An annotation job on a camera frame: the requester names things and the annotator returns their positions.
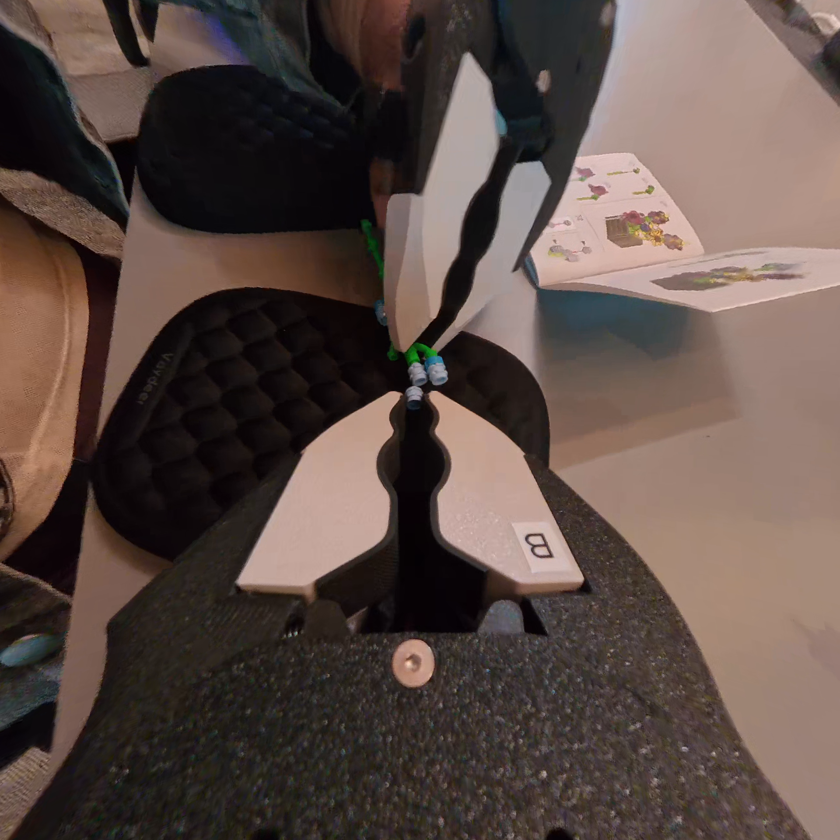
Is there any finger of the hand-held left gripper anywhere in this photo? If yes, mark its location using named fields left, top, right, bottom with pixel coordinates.
left=382, top=52, right=508, bottom=356
left=430, top=161, right=552, bottom=350

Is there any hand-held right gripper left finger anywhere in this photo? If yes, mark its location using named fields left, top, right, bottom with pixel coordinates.
left=234, top=390, right=403, bottom=602

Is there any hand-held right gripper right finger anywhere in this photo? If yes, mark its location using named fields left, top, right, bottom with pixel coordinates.
left=425, top=391, right=586, bottom=598

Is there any green lego flower stem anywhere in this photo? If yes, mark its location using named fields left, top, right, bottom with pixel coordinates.
left=360, top=218, right=452, bottom=388

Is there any lego instruction booklet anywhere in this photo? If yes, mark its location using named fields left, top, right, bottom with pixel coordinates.
left=524, top=152, right=840, bottom=314

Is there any person's left hand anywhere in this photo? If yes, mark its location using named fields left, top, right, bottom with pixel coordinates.
left=314, top=0, right=416, bottom=91

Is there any black quilted wrist rest pad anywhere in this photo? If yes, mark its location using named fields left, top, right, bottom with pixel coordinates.
left=91, top=287, right=552, bottom=562
left=136, top=64, right=378, bottom=235

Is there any dark jacket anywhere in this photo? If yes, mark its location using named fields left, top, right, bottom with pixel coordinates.
left=0, top=18, right=133, bottom=225

